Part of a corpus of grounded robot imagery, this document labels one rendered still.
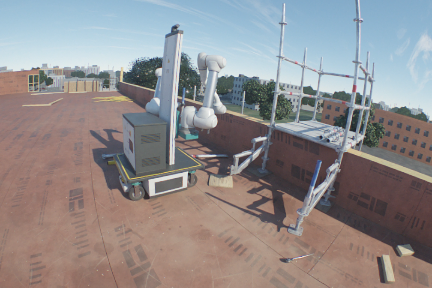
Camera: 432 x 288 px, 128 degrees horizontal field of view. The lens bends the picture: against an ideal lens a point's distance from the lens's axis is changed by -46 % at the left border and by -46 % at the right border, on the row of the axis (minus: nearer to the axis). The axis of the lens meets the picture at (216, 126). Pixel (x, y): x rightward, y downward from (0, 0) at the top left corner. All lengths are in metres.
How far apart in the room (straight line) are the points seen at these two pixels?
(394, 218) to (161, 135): 2.78
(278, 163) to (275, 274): 1.81
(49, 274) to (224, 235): 1.50
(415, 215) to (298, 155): 1.79
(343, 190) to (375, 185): 0.42
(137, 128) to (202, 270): 1.31
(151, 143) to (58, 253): 1.35
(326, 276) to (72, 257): 1.96
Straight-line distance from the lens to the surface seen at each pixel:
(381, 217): 2.65
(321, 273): 1.77
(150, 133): 1.87
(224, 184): 2.49
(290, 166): 2.85
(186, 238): 1.74
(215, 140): 4.00
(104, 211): 2.08
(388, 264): 2.16
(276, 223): 2.06
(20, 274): 1.83
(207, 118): 1.86
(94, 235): 1.85
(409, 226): 2.70
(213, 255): 1.64
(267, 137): 2.78
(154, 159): 1.98
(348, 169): 2.51
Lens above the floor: 1.29
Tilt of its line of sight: 14 degrees down
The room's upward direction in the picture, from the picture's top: 6 degrees clockwise
